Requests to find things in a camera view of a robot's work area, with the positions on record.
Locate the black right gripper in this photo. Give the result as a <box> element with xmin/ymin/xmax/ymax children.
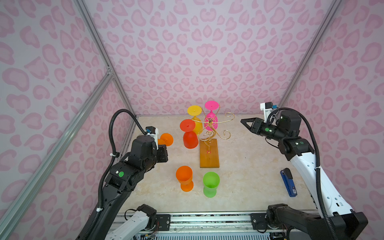
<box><xmin>240</xmin><ymin>117</ymin><xmax>287</xmax><ymax>142</ymax></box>

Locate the orange wine glass front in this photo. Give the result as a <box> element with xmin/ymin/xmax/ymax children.
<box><xmin>158</xmin><ymin>133</ymin><xmax>174</xmax><ymax>147</ymax></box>

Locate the orange wine glass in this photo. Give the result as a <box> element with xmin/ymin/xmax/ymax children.
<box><xmin>158</xmin><ymin>133</ymin><xmax>174</xmax><ymax>147</ymax></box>
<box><xmin>176</xmin><ymin>166</ymin><xmax>194</xmax><ymax>192</ymax></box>

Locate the red wine glass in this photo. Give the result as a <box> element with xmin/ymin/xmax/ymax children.
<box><xmin>180</xmin><ymin>119</ymin><xmax>199</xmax><ymax>149</ymax></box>

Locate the pink wine glass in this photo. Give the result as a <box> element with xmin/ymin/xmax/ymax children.
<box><xmin>205</xmin><ymin>101</ymin><xmax>220</xmax><ymax>131</ymax></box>

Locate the yellow wine glass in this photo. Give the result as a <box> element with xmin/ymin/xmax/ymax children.
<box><xmin>187</xmin><ymin>105</ymin><xmax>203</xmax><ymax>135</ymax></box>

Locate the green wine glass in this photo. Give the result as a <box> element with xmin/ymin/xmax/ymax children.
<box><xmin>203</xmin><ymin>172</ymin><xmax>220</xmax><ymax>198</ymax></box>

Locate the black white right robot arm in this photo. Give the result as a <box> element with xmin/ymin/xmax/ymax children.
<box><xmin>241</xmin><ymin>108</ymin><xmax>368</xmax><ymax>240</ymax></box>

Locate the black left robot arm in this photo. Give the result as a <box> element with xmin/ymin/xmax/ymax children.
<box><xmin>76</xmin><ymin>136</ymin><xmax>168</xmax><ymax>240</ymax></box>

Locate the blue box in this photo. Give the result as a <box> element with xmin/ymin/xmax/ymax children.
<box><xmin>280</xmin><ymin>168</ymin><xmax>297</xmax><ymax>198</ymax></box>

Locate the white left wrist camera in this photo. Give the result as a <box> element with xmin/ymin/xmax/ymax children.
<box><xmin>146</xmin><ymin>126</ymin><xmax>159</xmax><ymax>149</ymax></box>

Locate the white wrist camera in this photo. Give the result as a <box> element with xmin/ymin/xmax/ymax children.
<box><xmin>260</xmin><ymin>102</ymin><xmax>278</xmax><ymax>123</ymax></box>
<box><xmin>146</xmin><ymin>126</ymin><xmax>159</xmax><ymax>149</ymax></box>

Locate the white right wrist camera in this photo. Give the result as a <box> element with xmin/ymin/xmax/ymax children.
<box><xmin>260</xmin><ymin>102</ymin><xmax>278</xmax><ymax>123</ymax></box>

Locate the gold wire glass rack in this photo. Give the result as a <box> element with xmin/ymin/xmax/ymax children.
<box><xmin>187</xmin><ymin>101</ymin><xmax>235</xmax><ymax>154</ymax></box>

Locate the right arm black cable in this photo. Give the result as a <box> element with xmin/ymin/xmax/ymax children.
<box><xmin>266</xmin><ymin>107</ymin><xmax>341</xmax><ymax>240</ymax></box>

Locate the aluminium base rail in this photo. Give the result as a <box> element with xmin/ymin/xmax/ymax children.
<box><xmin>80</xmin><ymin>211</ymin><xmax>343</xmax><ymax>240</ymax></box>

